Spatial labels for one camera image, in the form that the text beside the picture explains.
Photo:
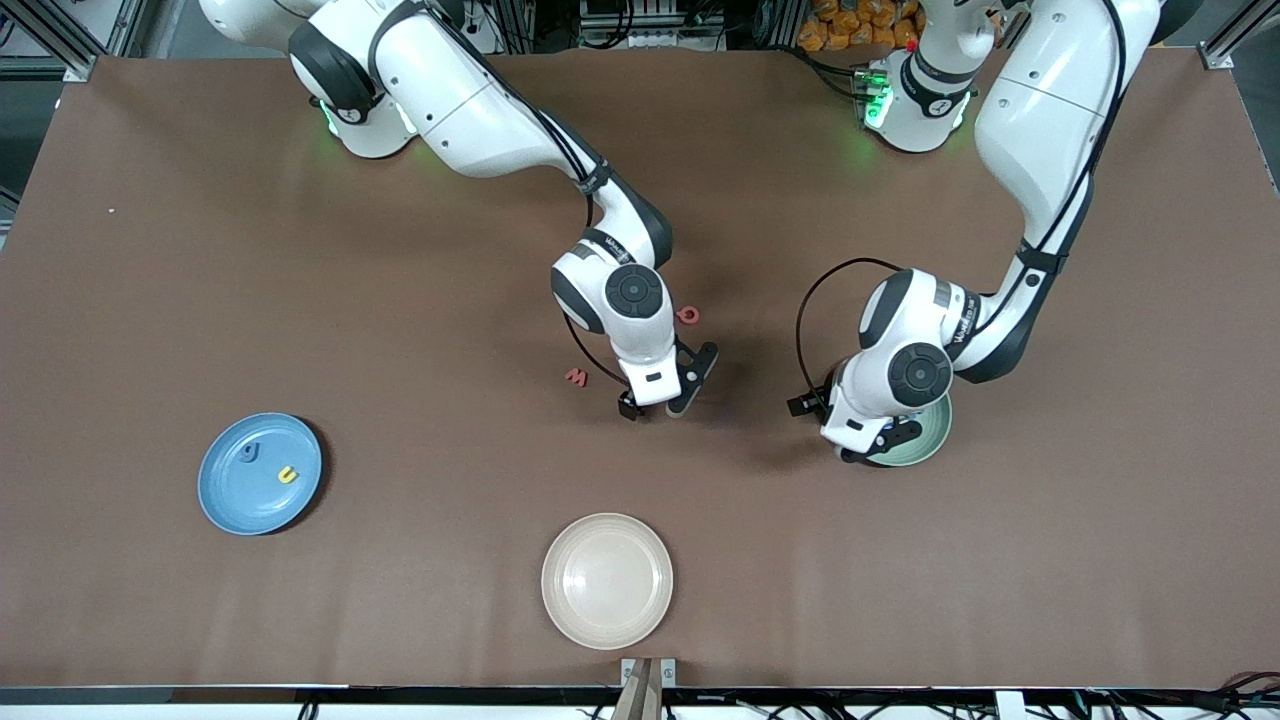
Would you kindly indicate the beige plate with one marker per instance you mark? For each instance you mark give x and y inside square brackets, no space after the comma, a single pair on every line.
[607,580]

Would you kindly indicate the aluminium frame profile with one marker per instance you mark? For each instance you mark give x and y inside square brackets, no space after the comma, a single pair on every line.
[80,68]
[1222,58]

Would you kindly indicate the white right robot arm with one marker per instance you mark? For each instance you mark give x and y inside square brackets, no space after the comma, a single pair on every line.
[470,110]

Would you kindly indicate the orange bags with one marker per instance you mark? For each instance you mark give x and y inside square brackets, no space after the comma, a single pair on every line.
[850,30]

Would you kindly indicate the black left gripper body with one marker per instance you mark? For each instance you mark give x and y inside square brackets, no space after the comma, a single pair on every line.
[826,394]

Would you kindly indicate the green plate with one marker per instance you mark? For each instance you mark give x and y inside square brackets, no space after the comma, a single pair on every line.
[930,445]

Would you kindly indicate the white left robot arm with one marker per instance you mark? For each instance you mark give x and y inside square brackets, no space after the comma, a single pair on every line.
[1050,100]

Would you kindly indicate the red foam letter Q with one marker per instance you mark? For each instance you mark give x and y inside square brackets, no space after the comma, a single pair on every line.
[679,314]

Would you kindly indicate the yellow foam letter u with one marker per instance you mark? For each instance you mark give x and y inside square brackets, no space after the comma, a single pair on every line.
[292,480]

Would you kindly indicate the blue foam letter g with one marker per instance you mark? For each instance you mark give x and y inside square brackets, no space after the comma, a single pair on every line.
[248,453]

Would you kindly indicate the black table edge rail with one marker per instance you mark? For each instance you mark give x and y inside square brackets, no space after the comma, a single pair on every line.
[400,694]

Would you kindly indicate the grey electronics box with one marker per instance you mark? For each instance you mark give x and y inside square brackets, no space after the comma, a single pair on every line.
[650,20]

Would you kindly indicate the blue plate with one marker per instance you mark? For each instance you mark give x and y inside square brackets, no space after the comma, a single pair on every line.
[250,495]

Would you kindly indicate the red foam letter w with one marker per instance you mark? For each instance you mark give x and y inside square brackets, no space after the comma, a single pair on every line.
[576,377]

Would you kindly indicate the grey metal bracket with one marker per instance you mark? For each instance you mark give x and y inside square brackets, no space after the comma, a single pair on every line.
[626,672]

